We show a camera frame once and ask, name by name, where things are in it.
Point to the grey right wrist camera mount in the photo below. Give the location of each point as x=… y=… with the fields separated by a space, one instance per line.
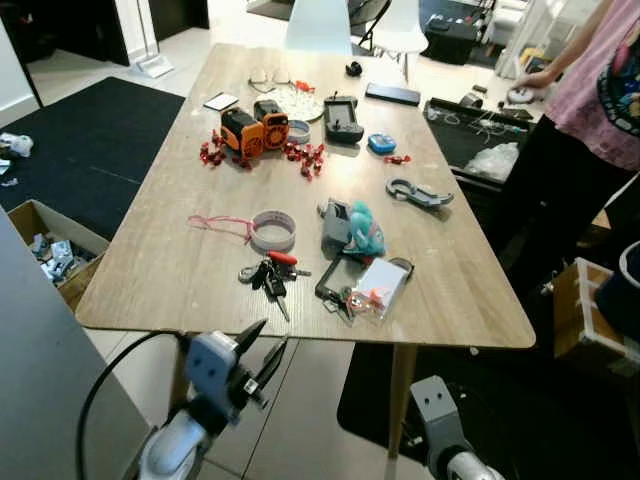
x=430 y=405

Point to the person in pink shirt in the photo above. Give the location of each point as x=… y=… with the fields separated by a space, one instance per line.
x=590 y=100

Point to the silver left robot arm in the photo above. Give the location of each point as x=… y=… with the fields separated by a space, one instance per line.
x=175 y=450

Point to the small grey box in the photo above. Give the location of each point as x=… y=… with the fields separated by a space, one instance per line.
x=335 y=222

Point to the white round patterned plate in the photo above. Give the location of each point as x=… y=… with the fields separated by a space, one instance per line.
x=298 y=102

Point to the black carpet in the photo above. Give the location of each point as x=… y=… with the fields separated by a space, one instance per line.
x=80 y=150

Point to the white card with black rim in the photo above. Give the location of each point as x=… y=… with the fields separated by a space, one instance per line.
x=221 y=102

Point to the open cardboard box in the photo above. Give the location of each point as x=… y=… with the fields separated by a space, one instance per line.
x=85 y=255

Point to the white floor stand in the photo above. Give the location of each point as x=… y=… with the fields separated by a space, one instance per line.
x=148 y=60

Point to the white plastic chair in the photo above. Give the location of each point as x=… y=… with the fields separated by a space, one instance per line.
x=400 y=28

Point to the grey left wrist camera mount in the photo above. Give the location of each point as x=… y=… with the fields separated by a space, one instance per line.
x=208 y=360

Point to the small white tape roll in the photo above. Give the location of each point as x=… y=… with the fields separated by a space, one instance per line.
x=299 y=132

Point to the white crumpled floor item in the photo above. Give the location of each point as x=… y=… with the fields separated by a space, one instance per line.
x=15 y=145

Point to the white round object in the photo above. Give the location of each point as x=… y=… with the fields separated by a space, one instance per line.
x=522 y=97

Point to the grey flat panel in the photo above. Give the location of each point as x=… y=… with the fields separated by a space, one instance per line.
x=50 y=380

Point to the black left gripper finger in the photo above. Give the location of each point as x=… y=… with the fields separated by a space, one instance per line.
x=270 y=363
x=250 y=335

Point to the small black phone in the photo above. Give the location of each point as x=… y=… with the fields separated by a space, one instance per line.
x=330 y=280

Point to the person's right forearm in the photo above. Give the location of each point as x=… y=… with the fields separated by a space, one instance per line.
x=580 y=40

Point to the black floor mat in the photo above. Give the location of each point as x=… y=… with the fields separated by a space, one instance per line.
x=520 y=420

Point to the pile of red clips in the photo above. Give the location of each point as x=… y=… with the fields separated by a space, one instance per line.
x=213 y=152
x=305 y=158

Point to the long black phone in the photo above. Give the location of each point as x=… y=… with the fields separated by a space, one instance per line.
x=393 y=95

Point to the white parts in cardboard box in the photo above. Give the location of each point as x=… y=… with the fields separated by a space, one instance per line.
x=55 y=260

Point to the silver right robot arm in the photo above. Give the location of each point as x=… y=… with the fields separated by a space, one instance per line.
x=470 y=467

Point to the key bunch with red tag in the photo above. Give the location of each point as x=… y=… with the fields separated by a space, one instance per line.
x=270 y=275

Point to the black equipment case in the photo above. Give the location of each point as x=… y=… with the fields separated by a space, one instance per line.
x=450 y=40

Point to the teal plush toy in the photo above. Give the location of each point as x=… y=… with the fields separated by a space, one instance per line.
x=366 y=232

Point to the orange and black device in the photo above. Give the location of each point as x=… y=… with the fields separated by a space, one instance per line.
x=273 y=125
x=240 y=133

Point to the thin-framed glasses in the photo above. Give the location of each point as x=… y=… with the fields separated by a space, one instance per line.
x=262 y=82

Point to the large white tape roll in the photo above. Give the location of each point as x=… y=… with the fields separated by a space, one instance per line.
x=255 y=232

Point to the light wooden table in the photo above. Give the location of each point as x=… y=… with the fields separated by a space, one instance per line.
x=180 y=270

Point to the clear plastic bag with parts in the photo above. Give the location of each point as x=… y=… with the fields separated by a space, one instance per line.
x=380 y=288

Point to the small black round object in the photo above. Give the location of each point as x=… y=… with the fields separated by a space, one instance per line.
x=354 y=69

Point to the black remote controller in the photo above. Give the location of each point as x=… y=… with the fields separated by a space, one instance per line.
x=342 y=120

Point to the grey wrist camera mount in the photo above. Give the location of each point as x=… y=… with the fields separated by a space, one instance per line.
x=208 y=360
x=430 y=405

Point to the grey carabiner tool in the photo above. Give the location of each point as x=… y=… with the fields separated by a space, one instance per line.
x=425 y=196

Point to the wooden crate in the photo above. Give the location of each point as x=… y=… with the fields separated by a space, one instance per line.
x=580 y=315

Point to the person's right hand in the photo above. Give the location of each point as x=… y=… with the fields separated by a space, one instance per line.
x=540 y=79

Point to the small orange object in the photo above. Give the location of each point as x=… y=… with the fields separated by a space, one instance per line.
x=305 y=86

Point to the small blue device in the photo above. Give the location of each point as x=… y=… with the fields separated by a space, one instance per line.
x=381 y=143

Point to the black bin with plastic bags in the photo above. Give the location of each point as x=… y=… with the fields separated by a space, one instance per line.
x=470 y=135

